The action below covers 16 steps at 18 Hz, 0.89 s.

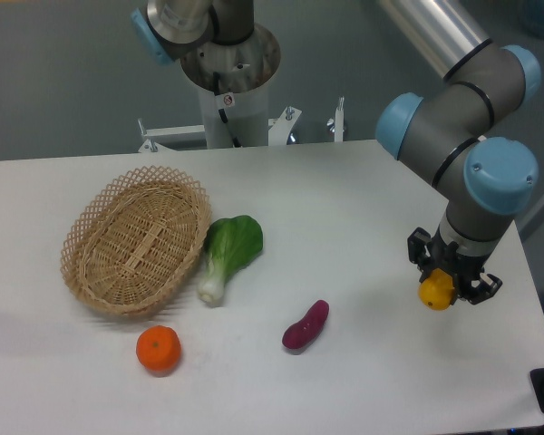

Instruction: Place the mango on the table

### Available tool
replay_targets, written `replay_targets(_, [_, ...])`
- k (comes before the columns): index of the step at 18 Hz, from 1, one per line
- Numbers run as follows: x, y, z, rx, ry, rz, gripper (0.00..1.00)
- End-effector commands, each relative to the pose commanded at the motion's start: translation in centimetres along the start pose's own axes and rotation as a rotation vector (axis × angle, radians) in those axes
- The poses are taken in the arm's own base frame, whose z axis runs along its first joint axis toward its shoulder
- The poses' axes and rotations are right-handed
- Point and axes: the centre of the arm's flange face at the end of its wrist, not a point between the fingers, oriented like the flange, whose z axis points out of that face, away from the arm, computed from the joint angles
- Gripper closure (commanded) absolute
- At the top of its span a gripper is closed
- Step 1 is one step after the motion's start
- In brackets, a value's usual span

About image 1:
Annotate white metal base frame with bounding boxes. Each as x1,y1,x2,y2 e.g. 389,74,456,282
136,95,348,153

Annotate purple sweet potato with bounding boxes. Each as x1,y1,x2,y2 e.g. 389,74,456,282
281,300,330,351

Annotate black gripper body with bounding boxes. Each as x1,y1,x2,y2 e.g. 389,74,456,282
429,235,490,295

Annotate orange tangerine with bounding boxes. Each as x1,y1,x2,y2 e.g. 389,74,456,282
136,325,181,373

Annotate yellow mango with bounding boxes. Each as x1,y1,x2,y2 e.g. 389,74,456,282
418,268,455,311

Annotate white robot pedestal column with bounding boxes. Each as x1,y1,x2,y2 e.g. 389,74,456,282
180,24,281,149

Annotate woven wicker basket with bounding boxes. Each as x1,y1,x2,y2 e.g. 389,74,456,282
61,166,211,317

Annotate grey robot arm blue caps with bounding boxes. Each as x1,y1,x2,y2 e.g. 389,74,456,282
131,1,541,310

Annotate black cable on pedestal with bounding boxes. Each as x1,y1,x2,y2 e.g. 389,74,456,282
212,71,244,149

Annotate green bok choy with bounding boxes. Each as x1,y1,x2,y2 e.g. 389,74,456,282
197,215,264,306

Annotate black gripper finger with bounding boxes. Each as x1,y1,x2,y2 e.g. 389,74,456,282
407,227,434,277
457,272,502,305

